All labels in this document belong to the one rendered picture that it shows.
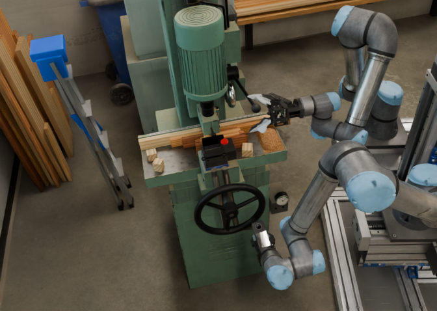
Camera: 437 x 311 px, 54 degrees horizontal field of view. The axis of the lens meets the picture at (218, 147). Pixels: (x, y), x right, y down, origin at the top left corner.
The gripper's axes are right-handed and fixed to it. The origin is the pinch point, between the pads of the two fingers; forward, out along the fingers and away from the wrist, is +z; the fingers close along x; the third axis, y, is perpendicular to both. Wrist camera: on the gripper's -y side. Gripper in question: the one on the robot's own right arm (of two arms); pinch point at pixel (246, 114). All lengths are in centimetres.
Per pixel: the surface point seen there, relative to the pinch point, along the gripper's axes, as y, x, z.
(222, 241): -12, 75, 13
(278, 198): -0.7, 44.8, -12.4
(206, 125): -12.9, 9.5, 14.2
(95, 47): -252, 47, 76
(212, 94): -6.6, -7.1, 11.4
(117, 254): -51, 107, 71
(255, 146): -9.6, 21.5, -5.2
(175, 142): -18.4, 17.9, 27.3
